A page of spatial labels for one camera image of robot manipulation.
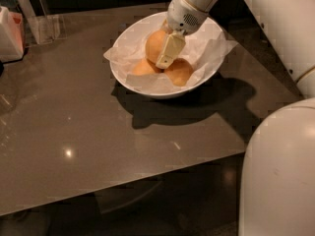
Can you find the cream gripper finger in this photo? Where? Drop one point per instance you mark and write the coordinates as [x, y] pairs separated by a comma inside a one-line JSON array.
[[172, 46], [165, 27]]

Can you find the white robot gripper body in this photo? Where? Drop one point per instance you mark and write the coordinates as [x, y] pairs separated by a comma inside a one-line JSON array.
[[181, 16]]

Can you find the orange fruit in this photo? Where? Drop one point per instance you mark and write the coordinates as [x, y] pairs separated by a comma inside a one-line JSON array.
[[154, 45]]

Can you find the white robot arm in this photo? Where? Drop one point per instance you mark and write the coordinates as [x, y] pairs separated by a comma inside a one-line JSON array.
[[277, 194]]

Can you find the right bottom orange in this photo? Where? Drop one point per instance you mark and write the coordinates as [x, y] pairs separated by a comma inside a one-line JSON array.
[[179, 72]]

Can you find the orange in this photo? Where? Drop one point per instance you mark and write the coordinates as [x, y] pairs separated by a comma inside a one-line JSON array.
[[145, 67], [179, 72]]

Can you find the white ceramic bowl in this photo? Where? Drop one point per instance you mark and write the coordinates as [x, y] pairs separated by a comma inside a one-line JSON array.
[[197, 79]]

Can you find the left bottom orange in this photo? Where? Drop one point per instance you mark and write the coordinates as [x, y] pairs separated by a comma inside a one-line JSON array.
[[145, 67]]

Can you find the white tissue paper liner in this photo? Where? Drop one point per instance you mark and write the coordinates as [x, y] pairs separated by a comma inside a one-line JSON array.
[[210, 53]]

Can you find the clear acrylic sign holder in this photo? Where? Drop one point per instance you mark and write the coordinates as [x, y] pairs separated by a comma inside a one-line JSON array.
[[42, 27]]

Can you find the white napkin dispenser box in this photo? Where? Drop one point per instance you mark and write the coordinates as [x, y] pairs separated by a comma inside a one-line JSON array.
[[12, 37]]

